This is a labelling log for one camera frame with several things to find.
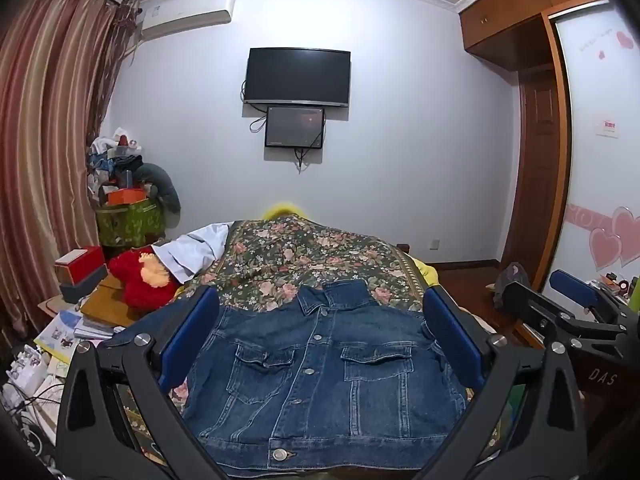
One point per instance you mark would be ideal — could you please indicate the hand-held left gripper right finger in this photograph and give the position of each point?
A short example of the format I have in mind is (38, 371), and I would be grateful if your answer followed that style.
(452, 340)

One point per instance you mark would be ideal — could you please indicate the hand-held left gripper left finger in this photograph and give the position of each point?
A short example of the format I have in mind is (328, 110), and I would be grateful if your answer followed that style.
(192, 332)

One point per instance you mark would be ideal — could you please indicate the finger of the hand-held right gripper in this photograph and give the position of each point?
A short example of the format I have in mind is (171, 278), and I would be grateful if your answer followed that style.
(575, 282)
(527, 301)

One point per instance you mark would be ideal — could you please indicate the blue denim jacket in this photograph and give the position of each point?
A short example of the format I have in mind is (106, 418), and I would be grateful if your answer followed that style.
(310, 360)

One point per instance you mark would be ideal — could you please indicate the pile of clothes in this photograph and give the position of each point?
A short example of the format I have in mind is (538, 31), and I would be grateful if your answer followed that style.
(112, 160)

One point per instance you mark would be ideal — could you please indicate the grey plastic bag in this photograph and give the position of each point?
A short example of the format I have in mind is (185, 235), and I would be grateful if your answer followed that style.
(510, 275)

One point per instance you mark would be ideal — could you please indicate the red plush toy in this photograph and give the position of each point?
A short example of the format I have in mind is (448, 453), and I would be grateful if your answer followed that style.
(135, 280)

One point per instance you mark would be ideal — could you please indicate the white shirt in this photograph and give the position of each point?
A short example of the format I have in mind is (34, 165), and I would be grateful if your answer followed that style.
(195, 250)

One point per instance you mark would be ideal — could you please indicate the stack of books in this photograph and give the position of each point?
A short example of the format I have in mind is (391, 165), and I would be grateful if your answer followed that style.
(97, 329)

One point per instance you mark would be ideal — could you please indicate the wooden door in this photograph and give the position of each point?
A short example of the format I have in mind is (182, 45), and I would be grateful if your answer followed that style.
(537, 170)

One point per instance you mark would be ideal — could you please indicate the dark grey box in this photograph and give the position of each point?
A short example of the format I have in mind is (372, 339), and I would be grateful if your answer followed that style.
(82, 285)

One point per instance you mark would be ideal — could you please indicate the wardrobe door with hearts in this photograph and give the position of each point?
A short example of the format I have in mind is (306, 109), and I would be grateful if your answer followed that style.
(600, 160)

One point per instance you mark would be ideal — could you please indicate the green patterned storage box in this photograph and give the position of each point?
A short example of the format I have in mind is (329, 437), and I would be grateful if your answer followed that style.
(130, 222)

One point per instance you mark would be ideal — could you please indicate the red box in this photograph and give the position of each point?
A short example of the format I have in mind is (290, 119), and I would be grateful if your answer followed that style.
(80, 262)

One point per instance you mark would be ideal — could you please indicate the floral bedspread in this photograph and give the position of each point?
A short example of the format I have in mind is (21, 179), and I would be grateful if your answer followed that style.
(310, 255)

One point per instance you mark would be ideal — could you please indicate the orange box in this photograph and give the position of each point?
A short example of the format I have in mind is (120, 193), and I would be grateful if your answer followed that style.
(127, 196)

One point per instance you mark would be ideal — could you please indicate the white photo box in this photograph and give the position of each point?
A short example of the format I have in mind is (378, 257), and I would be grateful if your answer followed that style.
(27, 370)

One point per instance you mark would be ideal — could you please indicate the small black monitor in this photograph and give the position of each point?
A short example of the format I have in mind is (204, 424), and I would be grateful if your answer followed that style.
(294, 127)

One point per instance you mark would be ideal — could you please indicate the striped curtain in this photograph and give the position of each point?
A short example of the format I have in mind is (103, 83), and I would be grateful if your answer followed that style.
(45, 135)

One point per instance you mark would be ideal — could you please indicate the wooden overhead cabinet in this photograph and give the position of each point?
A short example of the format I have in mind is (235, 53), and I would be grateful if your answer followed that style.
(505, 15)

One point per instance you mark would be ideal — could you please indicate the white air conditioner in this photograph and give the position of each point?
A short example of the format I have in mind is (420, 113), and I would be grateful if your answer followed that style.
(187, 12)

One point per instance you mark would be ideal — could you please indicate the white wall socket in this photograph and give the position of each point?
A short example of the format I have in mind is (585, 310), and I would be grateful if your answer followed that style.
(434, 245)

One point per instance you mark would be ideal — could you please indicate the black wall television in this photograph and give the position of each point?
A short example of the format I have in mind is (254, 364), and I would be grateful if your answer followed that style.
(297, 76)

